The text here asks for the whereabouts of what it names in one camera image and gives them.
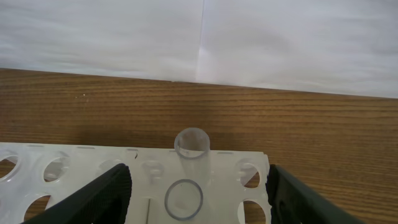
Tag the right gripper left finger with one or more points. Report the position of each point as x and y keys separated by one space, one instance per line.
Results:
x=99 y=199

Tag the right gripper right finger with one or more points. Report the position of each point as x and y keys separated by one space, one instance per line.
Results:
x=295 y=202

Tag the clear test tube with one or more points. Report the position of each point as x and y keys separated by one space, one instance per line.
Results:
x=183 y=199
x=199 y=168

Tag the white test tube rack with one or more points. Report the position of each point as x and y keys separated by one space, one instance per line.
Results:
x=217 y=186

